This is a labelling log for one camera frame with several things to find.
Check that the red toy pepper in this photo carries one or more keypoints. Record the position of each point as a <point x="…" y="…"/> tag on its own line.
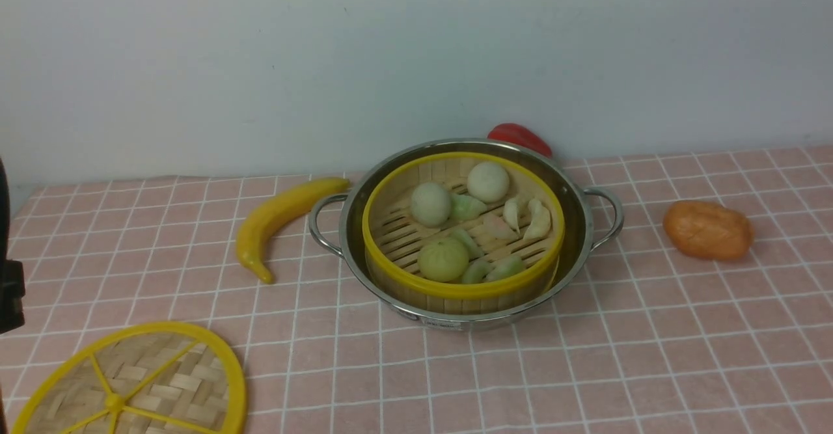
<point x="517" y="134"/>

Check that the white toy bun upper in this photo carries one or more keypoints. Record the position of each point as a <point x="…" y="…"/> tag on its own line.
<point x="488" y="181"/>

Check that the yellow woven bamboo steamer lid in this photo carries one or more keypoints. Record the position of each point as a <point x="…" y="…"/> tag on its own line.
<point x="159" y="377"/>

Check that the pink white toy dumpling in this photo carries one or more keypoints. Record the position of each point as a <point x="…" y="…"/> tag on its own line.
<point x="498" y="228"/>

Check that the green toy dumpling left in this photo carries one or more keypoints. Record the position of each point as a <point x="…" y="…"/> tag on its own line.
<point x="466" y="208"/>

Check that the orange toy potato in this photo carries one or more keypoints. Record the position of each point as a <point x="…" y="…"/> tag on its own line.
<point x="708" y="230"/>

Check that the green toy dumpling middle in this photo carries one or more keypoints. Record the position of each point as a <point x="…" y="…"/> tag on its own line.
<point x="476" y="272"/>

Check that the pink checkered tablecloth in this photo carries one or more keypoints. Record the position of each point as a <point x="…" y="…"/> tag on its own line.
<point x="644" y="340"/>

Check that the stainless steel pot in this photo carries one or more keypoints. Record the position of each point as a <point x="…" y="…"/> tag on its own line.
<point x="592" y="216"/>

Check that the green toy dumpling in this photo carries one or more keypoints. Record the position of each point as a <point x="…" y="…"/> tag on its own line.
<point x="507" y="267"/>
<point x="466" y="208"/>
<point x="476" y="272"/>

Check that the yellow rimmed bamboo steamer basket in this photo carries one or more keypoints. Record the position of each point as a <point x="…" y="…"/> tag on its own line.
<point x="393" y="239"/>

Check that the green toy dumpling right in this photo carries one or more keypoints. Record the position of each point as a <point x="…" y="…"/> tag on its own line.
<point x="507" y="267"/>

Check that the yellow plastic banana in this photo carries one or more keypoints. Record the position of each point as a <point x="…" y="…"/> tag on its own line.
<point x="268" y="218"/>

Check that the white toy bun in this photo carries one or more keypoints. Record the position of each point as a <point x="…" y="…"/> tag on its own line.
<point x="430" y="204"/>
<point x="488" y="181"/>

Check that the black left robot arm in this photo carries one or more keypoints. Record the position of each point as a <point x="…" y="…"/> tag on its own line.
<point x="12" y="286"/>

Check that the white toy bun lower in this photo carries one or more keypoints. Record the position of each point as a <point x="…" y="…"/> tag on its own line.
<point x="430" y="204"/>

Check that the green toy bun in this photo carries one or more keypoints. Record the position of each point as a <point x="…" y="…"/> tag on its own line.
<point x="443" y="260"/>

